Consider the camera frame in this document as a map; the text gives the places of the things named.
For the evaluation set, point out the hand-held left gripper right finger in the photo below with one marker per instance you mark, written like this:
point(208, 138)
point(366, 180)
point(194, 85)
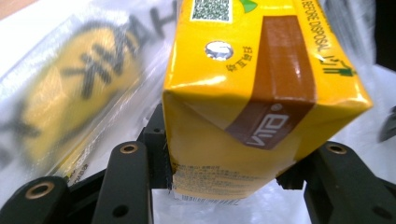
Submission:
point(294, 177)

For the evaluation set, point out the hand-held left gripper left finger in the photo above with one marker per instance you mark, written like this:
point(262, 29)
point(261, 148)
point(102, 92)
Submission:
point(157, 155)

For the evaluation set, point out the yellow drink carton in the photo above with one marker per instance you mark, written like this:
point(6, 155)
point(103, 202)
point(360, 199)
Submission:
point(71, 93)
point(249, 109)

